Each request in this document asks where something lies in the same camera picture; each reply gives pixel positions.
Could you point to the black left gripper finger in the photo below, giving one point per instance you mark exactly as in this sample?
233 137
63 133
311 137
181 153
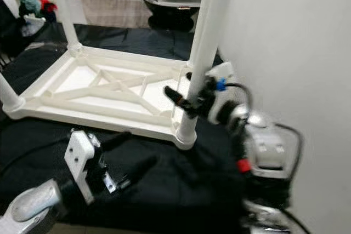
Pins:
116 140
138 171

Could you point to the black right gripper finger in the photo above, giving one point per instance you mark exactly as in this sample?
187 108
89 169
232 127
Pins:
178 101

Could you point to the white plastic table leg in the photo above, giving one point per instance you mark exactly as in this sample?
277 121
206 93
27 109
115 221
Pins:
11 100
214 26
63 9

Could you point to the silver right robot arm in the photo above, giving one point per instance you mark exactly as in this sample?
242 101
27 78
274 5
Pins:
269 146

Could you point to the black table cloth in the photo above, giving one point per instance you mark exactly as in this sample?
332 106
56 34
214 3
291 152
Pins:
170 190

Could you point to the white plastic table top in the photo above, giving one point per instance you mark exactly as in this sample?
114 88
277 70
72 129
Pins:
71 78

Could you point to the black wok steel rim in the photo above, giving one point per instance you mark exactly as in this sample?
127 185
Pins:
164 15

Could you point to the beige cloth covered table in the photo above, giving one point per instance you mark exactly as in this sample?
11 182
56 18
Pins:
115 12

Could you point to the black bag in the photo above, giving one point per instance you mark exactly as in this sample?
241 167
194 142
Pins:
13 31

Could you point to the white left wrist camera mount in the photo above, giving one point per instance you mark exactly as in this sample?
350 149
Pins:
79 157

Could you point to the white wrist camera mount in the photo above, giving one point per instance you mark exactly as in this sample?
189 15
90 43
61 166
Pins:
79 157
225 69

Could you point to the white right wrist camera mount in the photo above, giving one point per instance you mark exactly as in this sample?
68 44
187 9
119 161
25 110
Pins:
225 69

